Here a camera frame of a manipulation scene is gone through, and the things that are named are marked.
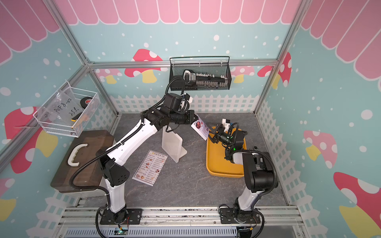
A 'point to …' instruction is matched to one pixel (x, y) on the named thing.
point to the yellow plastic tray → (217, 166)
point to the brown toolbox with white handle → (79, 150)
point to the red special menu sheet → (201, 128)
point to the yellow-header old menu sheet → (150, 167)
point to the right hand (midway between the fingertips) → (206, 127)
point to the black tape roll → (85, 101)
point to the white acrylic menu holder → (172, 144)
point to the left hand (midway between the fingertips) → (198, 120)
